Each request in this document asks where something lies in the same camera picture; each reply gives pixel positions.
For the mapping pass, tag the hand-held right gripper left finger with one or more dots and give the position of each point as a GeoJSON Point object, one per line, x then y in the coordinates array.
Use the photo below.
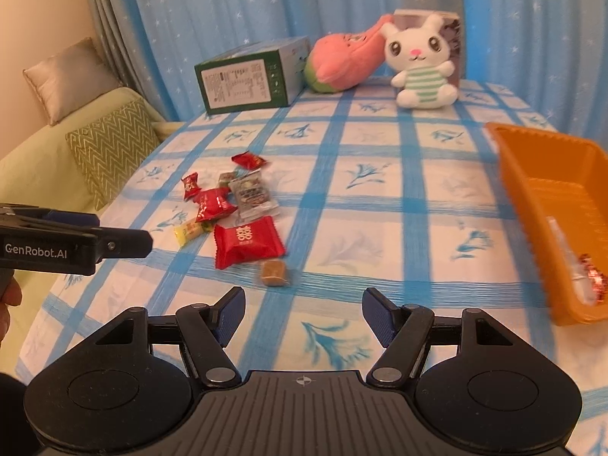
{"type": "Point", "coordinates": [232, 316]}

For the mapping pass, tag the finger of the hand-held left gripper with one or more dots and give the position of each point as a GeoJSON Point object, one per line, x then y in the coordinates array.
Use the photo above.
{"type": "Point", "coordinates": [126, 242]}
{"type": "Point", "coordinates": [71, 218]}

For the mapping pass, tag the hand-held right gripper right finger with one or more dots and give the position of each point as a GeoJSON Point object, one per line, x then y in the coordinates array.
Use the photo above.
{"type": "Point", "coordinates": [376, 316]}

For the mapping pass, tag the yellow candy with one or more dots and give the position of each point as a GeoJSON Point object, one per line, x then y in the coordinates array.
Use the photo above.
{"type": "Point", "coordinates": [190, 232]}

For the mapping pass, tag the large red snack packet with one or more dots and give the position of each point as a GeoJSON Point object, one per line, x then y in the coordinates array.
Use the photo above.
{"type": "Point", "coordinates": [247, 242]}

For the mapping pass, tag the medium red snack packet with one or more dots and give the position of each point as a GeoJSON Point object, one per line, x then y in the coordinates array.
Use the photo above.
{"type": "Point", "coordinates": [213, 203]}

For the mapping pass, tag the small green-brown candy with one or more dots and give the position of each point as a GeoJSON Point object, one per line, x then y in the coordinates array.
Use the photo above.
{"type": "Point", "coordinates": [226, 180]}

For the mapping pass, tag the orange plastic tray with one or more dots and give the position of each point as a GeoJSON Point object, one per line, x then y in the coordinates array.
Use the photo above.
{"type": "Point", "coordinates": [536, 166]}

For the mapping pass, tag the person's left hand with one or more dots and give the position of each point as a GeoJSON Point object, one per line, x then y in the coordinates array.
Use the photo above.
{"type": "Point", "coordinates": [8, 308]}

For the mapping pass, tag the brown wrapped candy cube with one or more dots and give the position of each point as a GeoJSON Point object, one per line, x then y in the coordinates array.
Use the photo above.
{"type": "Point", "coordinates": [274, 274]}

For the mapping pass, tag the light green sofa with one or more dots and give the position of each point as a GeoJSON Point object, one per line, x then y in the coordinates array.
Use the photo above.
{"type": "Point", "coordinates": [33, 166]}

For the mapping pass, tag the green zigzag cushion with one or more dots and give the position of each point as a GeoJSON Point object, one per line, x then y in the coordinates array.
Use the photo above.
{"type": "Point", "coordinates": [111, 147]}

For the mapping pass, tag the small red candy packet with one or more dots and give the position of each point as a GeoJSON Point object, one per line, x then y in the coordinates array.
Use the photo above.
{"type": "Point", "coordinates": [192, 185]}

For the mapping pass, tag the clear grey snack packet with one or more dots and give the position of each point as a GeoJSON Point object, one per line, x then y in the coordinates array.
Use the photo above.
{"type": "Point", "coordinates": [251, 194]}

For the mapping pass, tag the grey pillow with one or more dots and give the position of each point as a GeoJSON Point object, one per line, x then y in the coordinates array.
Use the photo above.
{"type": "Point", "coordinates": [66, 78]}

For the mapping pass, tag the red twisted candy wrapper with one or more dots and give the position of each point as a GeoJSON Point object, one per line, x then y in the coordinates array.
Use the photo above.
{"type": "Point", "coordinates": [248, 160]}

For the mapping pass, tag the white snack packet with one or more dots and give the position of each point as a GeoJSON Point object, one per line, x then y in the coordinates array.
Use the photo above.
{"type": "Point", "coordinates": [567, 256]}

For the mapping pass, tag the green cardboard box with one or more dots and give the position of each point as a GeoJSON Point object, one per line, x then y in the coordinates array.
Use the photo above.
{"type": "Point", "coordinates": [247, 80]}

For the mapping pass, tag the shiny red foil candy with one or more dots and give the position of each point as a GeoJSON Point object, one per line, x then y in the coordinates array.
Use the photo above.
{"type": "Point", "coordinates": [593, 278]}

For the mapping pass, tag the pink plush toy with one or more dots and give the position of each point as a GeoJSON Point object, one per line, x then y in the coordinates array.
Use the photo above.
{"type": "Point", "coordinates": [342, 61]}

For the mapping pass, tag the white rabbit plush toy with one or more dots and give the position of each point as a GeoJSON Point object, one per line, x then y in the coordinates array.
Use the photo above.
{"type": "Point", "coordinates": [420, 61]}

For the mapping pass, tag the blue star-print curtain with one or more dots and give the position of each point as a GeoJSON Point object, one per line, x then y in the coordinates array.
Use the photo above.
{"type": "Point", "coordinates": [237, 4]}

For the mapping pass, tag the grey printed cardboard box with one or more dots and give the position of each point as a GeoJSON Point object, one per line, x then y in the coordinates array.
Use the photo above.
{"type": "Point", "coordinates": [451, 33]}

